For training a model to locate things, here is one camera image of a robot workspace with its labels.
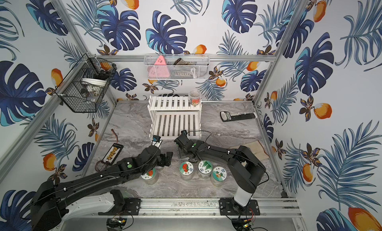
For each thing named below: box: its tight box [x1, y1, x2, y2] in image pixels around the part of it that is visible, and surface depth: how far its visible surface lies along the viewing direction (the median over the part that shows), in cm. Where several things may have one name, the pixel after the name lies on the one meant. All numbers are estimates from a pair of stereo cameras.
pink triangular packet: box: [147, 54, 171, 79], surface depth 92 cm
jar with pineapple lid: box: [210, 166, 228, 187], surface depth 79 cm
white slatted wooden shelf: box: [147, 95, 202, 141], surface depth 92 cm
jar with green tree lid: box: [197, 159, 213, 180], surface depth 81 cm
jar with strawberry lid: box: [179, 161, 194, 181], surface depth 81 cm
